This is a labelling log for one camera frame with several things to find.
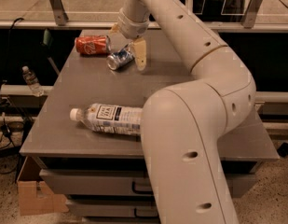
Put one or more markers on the red coke can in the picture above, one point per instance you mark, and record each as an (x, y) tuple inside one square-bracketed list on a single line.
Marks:
[(93, 44)]

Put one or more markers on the cardboard box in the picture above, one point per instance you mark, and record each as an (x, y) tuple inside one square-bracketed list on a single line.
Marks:
[(34, 195)]

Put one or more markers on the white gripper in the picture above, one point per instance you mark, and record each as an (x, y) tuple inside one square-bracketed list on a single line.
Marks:
[(131, 29)]

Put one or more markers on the top grey drawer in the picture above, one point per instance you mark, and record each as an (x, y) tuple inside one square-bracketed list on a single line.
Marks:
[(124, 183)]

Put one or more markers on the clear labelled water bottle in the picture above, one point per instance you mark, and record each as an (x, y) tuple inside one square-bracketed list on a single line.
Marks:
[(113, 119)]

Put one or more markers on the grey drawer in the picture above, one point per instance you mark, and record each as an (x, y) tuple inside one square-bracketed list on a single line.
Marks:
[(112, 208), (124, 183)]

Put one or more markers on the grey drawer cabinet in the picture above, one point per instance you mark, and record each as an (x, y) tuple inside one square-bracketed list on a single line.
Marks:
[(120, 146)]

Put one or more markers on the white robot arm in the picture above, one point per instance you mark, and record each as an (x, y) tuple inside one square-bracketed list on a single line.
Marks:
[(193, 103)]

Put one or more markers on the green handled tool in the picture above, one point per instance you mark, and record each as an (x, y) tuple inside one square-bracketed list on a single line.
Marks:
[(46, 45)]

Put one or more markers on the blue silver redbull can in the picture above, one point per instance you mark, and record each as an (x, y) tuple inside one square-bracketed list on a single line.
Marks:
[(119, 58)]

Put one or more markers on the metal bracket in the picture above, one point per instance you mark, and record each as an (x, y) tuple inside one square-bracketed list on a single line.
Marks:
[(59, 13), (250, 14)]

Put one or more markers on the left metal bracket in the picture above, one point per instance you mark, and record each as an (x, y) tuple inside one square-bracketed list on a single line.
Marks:
[(59, 13)]

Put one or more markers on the right metal bracket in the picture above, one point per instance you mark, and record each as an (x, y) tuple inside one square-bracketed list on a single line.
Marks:
[(250, 14)]

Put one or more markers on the small water bottle on ledge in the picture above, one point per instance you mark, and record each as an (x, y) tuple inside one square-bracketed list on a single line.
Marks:
[(32, 81)]

